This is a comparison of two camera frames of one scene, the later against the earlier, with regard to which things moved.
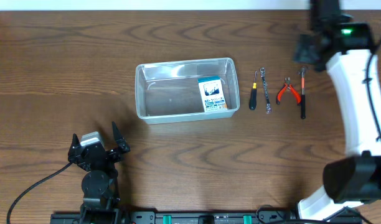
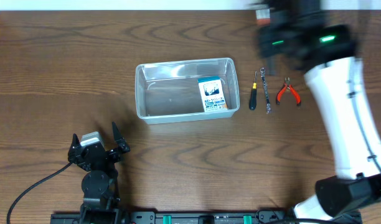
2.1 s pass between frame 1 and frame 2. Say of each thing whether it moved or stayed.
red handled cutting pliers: stayed
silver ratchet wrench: stayed
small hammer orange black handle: moved
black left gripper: stayed
